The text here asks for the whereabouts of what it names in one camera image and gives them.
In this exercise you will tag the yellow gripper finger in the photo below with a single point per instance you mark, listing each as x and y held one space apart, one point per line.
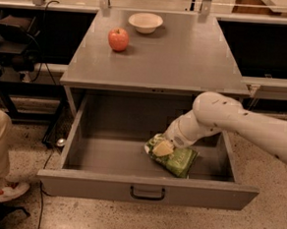
163 148

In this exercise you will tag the green jalapeno chip bag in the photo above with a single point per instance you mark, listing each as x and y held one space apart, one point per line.
177 163

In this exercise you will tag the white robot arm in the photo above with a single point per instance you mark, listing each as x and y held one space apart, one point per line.
212 113

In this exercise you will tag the grey open drawer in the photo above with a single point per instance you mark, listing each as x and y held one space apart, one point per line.
104 155

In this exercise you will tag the grey cabinet counter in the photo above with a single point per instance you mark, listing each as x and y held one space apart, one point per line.
187 54

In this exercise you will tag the silver round caster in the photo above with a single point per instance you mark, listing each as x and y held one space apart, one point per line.
61 142

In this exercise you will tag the red apple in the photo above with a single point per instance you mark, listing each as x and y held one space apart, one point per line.
118 39

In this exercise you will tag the white bowl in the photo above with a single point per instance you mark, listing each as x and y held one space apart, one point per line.
145 23

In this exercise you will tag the white red sneaker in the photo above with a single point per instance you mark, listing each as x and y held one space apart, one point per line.
11 190

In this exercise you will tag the black equipment on shelf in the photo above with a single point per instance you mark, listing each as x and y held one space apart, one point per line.
17 40

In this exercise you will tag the black drawer handle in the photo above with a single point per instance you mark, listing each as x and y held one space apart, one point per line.
139 194

